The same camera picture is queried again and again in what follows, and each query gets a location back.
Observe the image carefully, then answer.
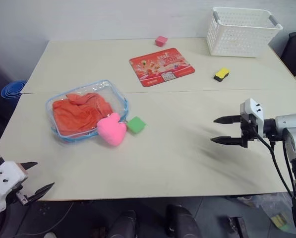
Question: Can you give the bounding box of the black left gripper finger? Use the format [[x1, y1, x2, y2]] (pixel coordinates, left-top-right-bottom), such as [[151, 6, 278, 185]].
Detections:
[[20, 162, 38, 172], [26, 182, 56, 203]]

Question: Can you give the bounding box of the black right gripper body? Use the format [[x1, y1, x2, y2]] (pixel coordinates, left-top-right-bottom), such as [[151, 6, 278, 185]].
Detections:
[[239, 116, 259, 149]]

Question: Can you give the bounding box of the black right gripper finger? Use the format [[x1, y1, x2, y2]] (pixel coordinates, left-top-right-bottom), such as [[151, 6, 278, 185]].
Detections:
[[213, 115, 241, 125], [210, 135, 244, 148]]

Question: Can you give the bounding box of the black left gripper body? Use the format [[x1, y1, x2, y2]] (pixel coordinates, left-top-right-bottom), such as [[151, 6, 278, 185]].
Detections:
[[13, 162, 31, 206]]

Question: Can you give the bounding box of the orange cloth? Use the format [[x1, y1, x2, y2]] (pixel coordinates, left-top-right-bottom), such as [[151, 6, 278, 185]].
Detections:
[[52, 92, 114, 136]]

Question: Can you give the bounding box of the clear blue-trimmed pouch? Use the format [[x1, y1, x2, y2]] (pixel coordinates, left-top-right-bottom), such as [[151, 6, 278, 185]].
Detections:
[[44, 79, 129, 144]]

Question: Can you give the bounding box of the yellow and black eraser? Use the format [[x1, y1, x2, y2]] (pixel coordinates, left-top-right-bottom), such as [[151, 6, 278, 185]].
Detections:
[[213, 68, 231, 82]]

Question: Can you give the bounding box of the white perforated plastic basket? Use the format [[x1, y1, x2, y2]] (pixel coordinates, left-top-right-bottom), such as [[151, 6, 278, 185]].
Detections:
[[206, 6, 284, 59]]

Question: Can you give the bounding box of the red printed mouse pad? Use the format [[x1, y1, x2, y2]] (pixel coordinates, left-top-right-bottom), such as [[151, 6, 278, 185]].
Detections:
[[128, 47, 196, 88]]

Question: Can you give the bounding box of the dark boxy shape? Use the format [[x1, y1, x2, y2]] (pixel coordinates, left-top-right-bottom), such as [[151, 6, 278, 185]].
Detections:
[[227, 216, 246, 238]]

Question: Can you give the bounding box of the pink plush heart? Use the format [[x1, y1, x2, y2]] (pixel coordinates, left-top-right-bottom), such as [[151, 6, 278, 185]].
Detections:
[[96, 112, 127, 147]]

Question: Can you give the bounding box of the dark rounded shape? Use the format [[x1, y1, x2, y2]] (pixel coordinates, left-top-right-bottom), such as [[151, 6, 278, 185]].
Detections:
[[107, 210, 139, 238], [165, 204, 202, 238]]

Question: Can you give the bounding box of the green foam cube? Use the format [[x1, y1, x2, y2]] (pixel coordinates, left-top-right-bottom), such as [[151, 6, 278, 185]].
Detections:
[[126, 116, 146, 135]]

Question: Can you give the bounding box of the black chair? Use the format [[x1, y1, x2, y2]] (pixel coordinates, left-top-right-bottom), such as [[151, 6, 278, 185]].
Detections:
[[280, 31, 296, 77]]

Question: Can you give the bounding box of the pink foam cube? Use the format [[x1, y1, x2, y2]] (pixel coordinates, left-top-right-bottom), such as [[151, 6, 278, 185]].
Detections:
[[155, 35, 169, 47]]

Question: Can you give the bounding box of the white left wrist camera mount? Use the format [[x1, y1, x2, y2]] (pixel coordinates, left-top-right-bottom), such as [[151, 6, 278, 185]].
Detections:
[[0, 161, 29, 214]]

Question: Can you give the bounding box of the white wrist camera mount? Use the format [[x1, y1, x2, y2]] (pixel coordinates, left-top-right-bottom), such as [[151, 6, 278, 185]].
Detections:
[[239, 98, 265, 138], [0, 161, 29, 214]]

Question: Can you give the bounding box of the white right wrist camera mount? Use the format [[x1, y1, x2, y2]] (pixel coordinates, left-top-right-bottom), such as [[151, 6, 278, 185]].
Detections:
[[239, 98, 265, 138]]

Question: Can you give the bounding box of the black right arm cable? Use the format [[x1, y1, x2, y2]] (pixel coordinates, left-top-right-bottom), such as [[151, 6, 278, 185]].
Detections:
[[251, 125, 296, 199]]

